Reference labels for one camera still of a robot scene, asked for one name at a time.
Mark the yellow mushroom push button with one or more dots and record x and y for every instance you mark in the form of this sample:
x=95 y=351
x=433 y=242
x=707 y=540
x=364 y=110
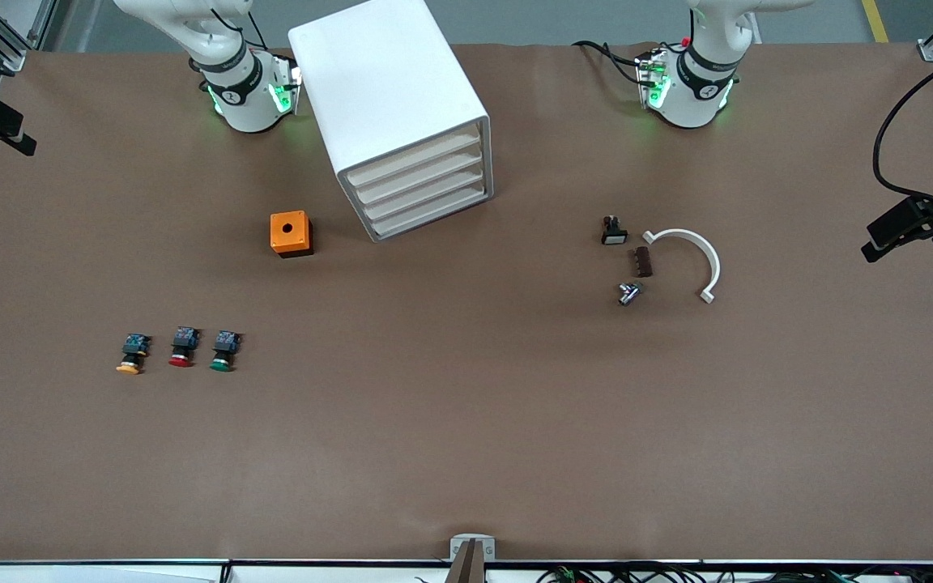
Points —
x=132 y=356

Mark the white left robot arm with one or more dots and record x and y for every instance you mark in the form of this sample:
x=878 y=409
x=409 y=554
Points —
x=689 y=105

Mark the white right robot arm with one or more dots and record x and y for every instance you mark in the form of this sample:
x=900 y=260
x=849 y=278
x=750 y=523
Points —
x=244 y=105

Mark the red mushroom push button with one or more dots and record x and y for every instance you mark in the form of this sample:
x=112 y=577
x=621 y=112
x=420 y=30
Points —
x=183 y=348

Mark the green mushroom push button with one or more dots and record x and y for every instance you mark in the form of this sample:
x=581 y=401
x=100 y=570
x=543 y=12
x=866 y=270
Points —
x=223 y=354

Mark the brown terminal block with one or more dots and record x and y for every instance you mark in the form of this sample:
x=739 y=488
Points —
x=644 y=262

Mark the silver metal connector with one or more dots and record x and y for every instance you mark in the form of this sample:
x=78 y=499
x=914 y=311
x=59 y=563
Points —
x=629 y=293

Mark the brown table cover sheet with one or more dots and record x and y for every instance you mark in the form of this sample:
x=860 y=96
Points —
x=466 y=405

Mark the aluminium frame extrusions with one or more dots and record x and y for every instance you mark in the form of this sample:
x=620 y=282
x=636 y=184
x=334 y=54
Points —
x=9 y=57

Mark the white curved plastic bracket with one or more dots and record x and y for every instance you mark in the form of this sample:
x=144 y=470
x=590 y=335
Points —
x=709 y=259

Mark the black switch with white face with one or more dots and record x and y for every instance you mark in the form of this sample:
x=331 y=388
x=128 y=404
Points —
x=614 y=233

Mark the orange button enclosure box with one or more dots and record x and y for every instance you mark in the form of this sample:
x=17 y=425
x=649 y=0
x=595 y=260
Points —
x=288 y=231

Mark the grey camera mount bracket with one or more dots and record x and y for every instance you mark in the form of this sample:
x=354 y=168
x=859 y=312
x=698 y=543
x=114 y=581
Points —
x=457 y=544

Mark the brown camera pole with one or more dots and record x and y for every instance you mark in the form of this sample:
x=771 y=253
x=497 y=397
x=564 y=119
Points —
x=469 y=567

